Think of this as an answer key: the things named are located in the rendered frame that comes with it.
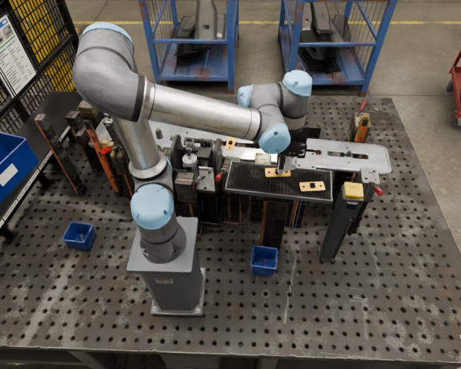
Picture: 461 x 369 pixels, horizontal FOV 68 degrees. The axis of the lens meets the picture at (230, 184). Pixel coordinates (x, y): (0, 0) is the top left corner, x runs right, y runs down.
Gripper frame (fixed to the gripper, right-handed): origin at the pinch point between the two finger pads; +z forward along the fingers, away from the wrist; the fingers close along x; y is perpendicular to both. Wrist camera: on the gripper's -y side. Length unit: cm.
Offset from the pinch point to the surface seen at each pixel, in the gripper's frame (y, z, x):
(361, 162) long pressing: 41, 23, 24
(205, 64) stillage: -43, 107, 249
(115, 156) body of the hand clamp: -66, 19, 26
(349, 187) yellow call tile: 25.2, 7.1, -2.4
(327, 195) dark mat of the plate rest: 16.9, 7.1, -6.1
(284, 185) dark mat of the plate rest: 2.7, 7.2, -1.3
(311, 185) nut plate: 11.8, 5.9, -2.5
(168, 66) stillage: -81, 107, 245
